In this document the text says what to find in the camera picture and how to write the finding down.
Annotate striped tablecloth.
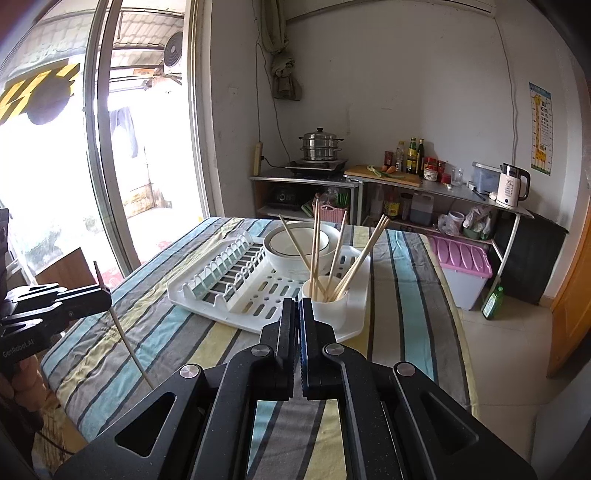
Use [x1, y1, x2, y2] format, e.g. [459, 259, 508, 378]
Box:
[41, 216, 478, 480]

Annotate tied grey curtain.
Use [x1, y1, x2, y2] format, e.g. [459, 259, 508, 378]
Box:
[257, 0, 304, 101]

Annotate white air conditioner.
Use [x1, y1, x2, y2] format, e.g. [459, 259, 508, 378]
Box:
[295, 0, 498, 20]

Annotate long steel shelf table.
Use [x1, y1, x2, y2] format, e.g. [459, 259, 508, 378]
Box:
[362, 175, 535, 260]

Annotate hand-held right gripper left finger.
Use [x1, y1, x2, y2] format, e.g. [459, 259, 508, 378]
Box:
[53, 298, 297, 480]

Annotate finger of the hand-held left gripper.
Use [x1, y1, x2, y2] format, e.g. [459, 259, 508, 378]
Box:
[0, 301, 112, 331]
[11, 285, 113, 308]

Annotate pale wooden chopstick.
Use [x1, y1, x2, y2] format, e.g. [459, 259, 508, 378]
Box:
[93, 261, 154, 390]

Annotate wall poster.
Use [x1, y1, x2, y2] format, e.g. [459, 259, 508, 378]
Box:
[529, 82, 554, 177]

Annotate dark liquid jerry can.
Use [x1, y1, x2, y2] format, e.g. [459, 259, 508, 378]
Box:
[410, 191, 435, 227]

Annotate white plastic cup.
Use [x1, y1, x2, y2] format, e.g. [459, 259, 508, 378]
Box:
[301, 275, 348, 331]

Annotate wooden door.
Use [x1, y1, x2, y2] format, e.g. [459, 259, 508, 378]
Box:
[547, 222, 591, 380]

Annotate green plastic bottle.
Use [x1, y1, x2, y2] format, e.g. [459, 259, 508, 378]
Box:
[481, 285, 506, 320]

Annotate wooden cutting board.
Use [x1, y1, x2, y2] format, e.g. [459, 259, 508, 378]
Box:
[344, 164, 424, 188]

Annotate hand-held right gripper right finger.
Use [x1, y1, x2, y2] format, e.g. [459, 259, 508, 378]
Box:
[298, 298, 539, 480]

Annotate large white bowl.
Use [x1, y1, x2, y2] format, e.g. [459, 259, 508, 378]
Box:
[263, 222, 342, 283]

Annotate person's left hand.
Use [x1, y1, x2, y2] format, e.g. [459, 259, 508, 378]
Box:
[0, 357, 49, 412]

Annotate pink plastic basket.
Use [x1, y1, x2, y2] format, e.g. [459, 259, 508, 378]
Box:
[312, 194, 348, 227]

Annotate plastic bags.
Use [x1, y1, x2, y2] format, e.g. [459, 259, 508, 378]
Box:
[462, 205, 498, 241]

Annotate bunch of chopsticks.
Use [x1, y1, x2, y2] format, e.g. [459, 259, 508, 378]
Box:
[278, 200, 391, 303]

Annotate white plastic dish rack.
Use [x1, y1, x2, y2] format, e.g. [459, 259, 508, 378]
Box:
[167, 231, 371, 343]

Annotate hanging blue garment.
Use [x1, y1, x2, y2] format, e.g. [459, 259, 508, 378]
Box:
[109, 107, 140, 159]

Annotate black cable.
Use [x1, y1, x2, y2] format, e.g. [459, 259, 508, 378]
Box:
[38, 424, 75, 457]

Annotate white electric kettle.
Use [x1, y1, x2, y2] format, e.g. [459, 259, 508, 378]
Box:
[496, 162, 532, 209]

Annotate steel kitchen cabinet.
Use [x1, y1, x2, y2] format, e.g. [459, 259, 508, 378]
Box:
[249, 167, 363, 227]

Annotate small white bowl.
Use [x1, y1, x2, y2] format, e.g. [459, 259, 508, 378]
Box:
[269, 227, 332, 259]

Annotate glass sliding door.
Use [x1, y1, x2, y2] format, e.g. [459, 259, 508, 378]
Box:
[0, 0, 214, 296]

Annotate pink lid storage bin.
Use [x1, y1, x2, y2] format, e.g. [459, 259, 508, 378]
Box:
[427, 234, 494, 311]

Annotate black induction cooker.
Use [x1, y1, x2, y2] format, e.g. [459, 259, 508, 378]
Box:
[285, 158, 350, 171]

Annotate steel steamer pot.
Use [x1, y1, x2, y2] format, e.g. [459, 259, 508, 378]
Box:
[298, 128, 345, 162]

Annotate outdoor fan unit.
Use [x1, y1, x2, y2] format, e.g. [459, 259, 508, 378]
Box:
[161, 30, 184, 75]

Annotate brown wooden board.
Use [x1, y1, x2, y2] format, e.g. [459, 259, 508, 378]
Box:
[34, 247, 99, 290]

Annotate yellow black striped sign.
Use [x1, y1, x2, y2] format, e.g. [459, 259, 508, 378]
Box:
[0, 62, 82, 126]

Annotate white plastic jug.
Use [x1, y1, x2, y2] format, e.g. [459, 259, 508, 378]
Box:
[371, 185, 389, 227]

